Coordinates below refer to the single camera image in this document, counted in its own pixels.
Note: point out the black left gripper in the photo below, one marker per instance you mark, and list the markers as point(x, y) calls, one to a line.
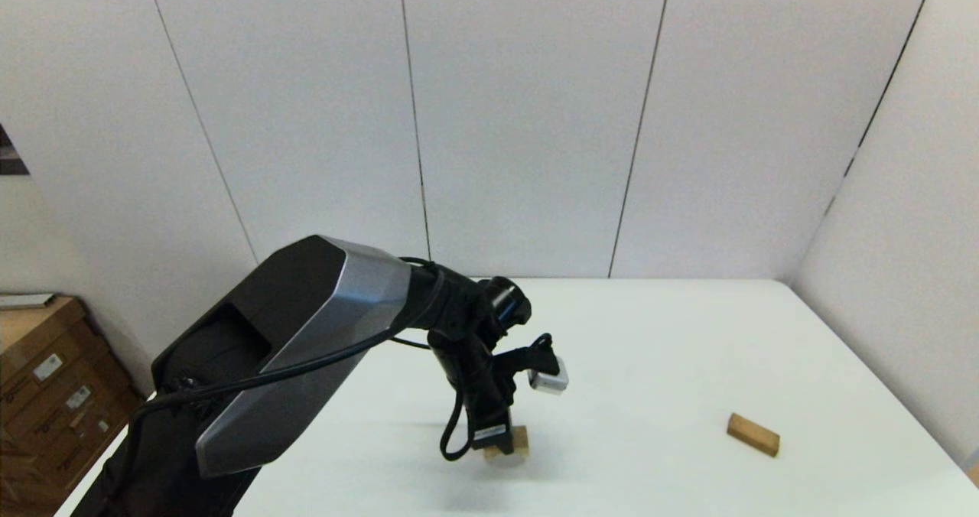
point(478, 391)

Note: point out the arched wooden building block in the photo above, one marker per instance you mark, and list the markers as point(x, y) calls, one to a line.
point(522, 442)

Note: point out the rectangular wooden building block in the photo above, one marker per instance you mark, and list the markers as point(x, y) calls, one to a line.
point(753, 435)

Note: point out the black and grey left robot arm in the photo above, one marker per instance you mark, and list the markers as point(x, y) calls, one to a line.
point(306, 310)

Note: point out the brown cardboard box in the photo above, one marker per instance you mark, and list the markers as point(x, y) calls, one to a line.
point(57, 408)
point(30, 333)
point(76, 447)

